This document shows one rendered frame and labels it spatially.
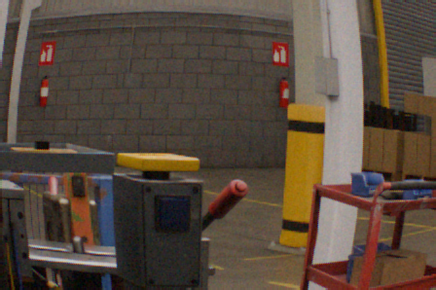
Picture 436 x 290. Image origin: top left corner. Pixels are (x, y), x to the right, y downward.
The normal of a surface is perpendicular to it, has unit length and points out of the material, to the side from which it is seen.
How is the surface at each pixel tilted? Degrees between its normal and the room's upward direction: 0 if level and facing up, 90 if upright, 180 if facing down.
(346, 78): 90
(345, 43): 90
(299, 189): 90
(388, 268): 90
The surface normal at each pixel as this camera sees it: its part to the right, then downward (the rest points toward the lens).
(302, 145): -0.87, -0.01
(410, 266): 0.36, 0.07
